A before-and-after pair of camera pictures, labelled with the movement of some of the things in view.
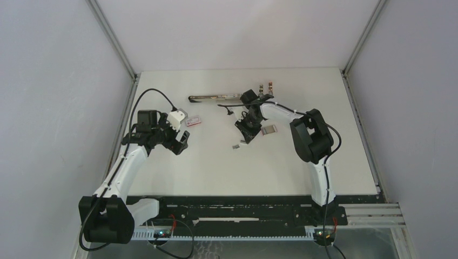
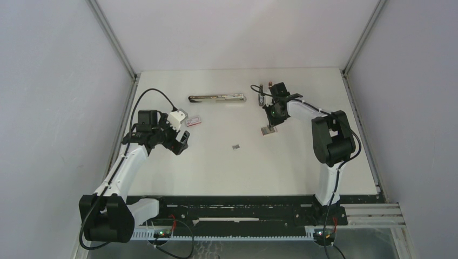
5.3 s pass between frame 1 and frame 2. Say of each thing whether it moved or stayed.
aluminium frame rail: stayed
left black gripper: stayed
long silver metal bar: stayed
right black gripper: moved
